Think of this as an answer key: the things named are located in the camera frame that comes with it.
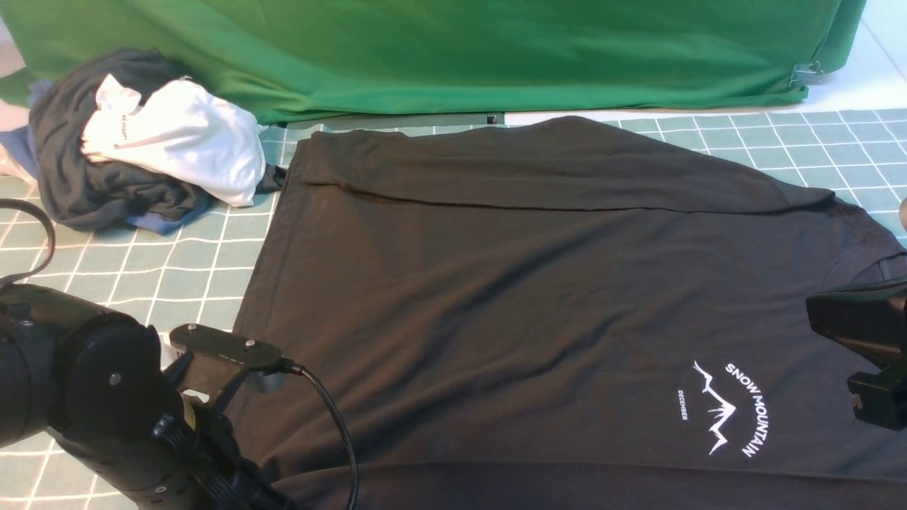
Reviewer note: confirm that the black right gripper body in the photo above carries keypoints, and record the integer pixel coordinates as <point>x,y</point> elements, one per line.
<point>869,320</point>

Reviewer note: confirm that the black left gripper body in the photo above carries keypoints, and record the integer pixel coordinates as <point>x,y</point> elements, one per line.
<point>160,449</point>

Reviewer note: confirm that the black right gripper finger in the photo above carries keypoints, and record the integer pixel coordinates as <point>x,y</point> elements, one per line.
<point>880,399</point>

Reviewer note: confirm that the dark gray long-sleeve shirt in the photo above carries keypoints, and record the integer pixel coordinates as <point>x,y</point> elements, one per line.
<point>572,316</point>

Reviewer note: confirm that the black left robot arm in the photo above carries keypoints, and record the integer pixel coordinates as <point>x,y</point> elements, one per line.
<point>91,378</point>

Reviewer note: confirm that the white crumpled shirt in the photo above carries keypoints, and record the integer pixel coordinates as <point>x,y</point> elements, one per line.
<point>182,131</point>

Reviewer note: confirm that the metal binder clip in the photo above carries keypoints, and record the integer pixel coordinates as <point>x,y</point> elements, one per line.
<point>806,74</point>

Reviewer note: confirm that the dark gray crumpled garment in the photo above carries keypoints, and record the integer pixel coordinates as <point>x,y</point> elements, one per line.
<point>147,71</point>

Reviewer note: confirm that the green backdrop cloth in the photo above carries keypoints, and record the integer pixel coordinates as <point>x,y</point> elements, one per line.
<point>300,60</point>

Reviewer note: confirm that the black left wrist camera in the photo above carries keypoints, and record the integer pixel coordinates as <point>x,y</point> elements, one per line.
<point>222,361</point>

